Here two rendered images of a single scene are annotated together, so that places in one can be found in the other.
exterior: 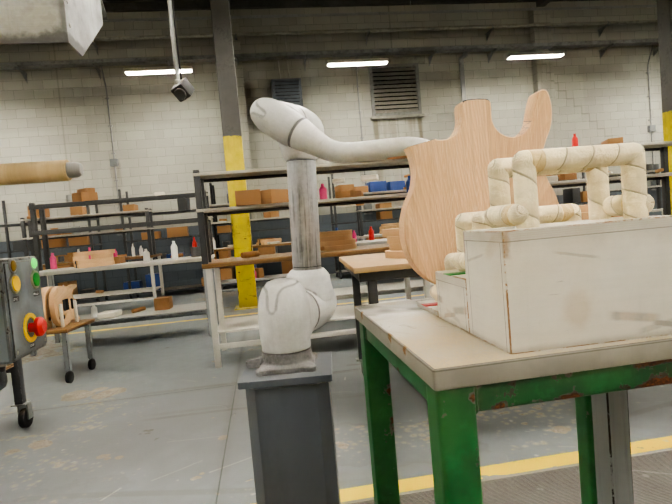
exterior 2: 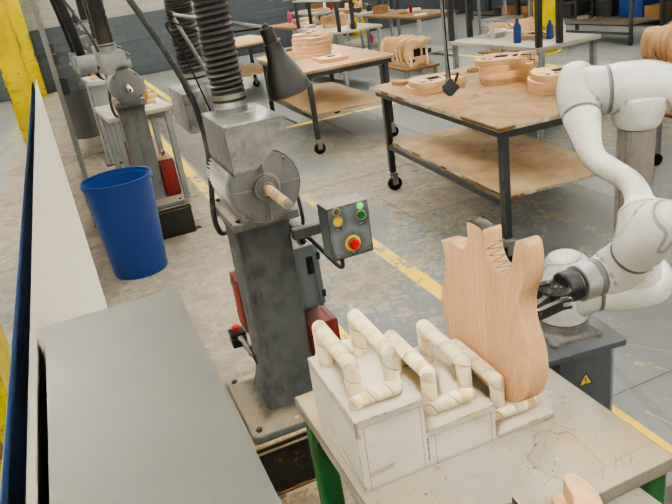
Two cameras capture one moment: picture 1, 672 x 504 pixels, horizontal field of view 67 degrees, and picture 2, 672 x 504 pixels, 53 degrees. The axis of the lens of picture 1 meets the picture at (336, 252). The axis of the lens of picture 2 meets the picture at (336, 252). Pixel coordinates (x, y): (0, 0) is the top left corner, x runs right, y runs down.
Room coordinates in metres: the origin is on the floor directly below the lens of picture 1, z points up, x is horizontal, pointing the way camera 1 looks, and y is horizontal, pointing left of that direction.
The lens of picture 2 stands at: (0.54, -1.50, 1.90)
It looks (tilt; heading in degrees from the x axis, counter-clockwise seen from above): 23 degrees down; 79
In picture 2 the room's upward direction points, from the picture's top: 9 degrees counter-clockwise
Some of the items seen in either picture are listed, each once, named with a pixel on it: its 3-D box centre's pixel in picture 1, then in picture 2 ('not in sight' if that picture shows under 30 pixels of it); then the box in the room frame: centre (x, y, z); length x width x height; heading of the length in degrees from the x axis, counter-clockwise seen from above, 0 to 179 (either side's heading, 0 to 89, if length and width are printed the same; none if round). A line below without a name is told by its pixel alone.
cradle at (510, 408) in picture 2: not in sight; (517, 405); (1.10, -0.41, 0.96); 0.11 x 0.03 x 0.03; 8
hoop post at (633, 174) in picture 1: (634, 185); (353, 385); (0.74, -0.44, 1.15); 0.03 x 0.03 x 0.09
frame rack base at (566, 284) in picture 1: (567, 278); (366, 410); (0.78, -0.35, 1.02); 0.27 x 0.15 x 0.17; 98
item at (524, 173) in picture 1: (525, 194); (322, 346); (0.72, -0.28, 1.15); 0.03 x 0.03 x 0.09
